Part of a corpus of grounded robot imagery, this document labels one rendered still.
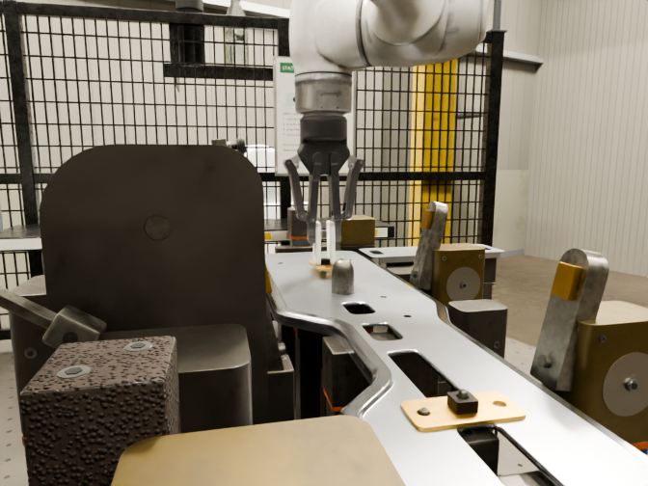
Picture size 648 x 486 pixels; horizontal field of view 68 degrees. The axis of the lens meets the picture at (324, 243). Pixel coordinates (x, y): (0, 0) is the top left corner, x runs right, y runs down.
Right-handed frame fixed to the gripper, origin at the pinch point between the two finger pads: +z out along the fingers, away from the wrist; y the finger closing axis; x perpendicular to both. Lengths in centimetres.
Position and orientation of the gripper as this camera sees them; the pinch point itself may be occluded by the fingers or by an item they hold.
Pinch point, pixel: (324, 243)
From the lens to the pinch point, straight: 79.0
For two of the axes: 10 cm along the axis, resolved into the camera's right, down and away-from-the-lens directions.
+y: 9.8, -0.4, 2.1
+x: -2.2, -1.6, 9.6
